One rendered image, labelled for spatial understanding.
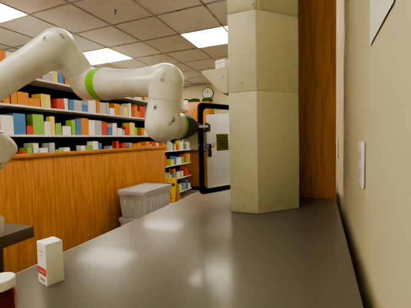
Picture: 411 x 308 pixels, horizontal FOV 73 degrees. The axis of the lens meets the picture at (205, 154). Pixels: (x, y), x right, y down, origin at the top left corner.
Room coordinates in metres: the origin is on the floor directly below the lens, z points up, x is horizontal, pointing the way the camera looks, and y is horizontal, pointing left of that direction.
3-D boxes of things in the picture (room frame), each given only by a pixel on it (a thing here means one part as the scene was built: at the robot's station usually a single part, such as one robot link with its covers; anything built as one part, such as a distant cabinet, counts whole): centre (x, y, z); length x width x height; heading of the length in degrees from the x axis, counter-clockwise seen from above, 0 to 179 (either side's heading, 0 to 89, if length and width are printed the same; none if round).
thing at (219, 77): (1.26, -0.10, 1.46); 0.32 x 0.12 x 0.10; 157
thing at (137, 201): (3.42, 0.75, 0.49); 0.60 x 0.42 x 0.33; 157
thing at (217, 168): (1.29, -0.09, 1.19); 0.30 x 0.01 x 0.40; 130
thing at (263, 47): (1.19, -0.27, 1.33); 0.32 x 0.25 x 0.77; 157
